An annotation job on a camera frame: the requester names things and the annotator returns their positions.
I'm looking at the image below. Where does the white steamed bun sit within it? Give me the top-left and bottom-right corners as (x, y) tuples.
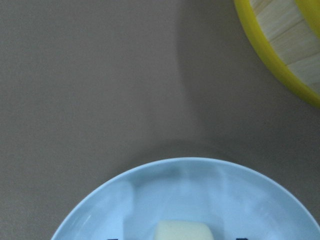
(153, 220), (214, 240)

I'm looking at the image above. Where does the yellow rimmed bamboo steamer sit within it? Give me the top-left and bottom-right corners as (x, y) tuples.
(234, 0), (320, 108)

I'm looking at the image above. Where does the light blue plate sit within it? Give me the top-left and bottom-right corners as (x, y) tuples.
(53, 157), (320, 240)

